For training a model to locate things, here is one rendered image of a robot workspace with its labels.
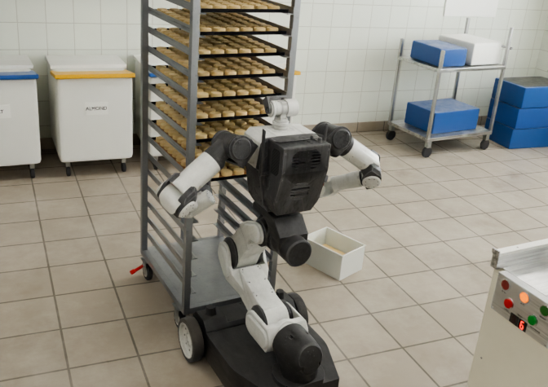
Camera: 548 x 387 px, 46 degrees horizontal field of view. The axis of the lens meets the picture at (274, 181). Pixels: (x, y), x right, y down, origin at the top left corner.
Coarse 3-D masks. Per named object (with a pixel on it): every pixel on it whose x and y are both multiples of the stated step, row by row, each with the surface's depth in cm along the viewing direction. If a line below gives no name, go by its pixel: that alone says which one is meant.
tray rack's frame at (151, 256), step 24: (144, 0) 300; (144, 24) 304; (144, 48) 308; (144, 72) 313; (144, 96) 317; (144, 120) 322; (144, 144) 327; (144, 168) 331; (144, 192) 337; (144, 216) 342; (144, 240) 347; (216, 240) 366; (144, 264) 345; (192, 264) 339; (216, 264) 341; (168, 288) 316; (216, 288) 319; (192, 312) 303
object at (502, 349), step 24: (528, 264) 219; (480, 336) 228; (504, 336) 217; (528, 336) 208; (480, 360) 229; (504, 360) 219; (528, 360) 209; (480, 384) 230; (504, 384) 220; (528, 384) 210
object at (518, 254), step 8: (544, 240) 223; (504, 248) 215; (512, 248) 215; (520, 248) 216; (528, 248) 217; (536, 248) 219; (544, 248) 221; (496, 256) 213; (504, 256) 213; (512, 256) 215; (520, 256) 217; (528, 256) 219; (536, 256) 221; (544, 256) 223; (496, 264) 213; (504, 264) 214; (512, 264) 216
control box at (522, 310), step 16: (496, 288) 214; (512, 288) 208; (528, 288) 204; (496, 304) 215; (512, 304) 208; (528, 304) 203; (544, 304) 197; (512, 320) 209; (544, 320) 198; (544, 336) 199
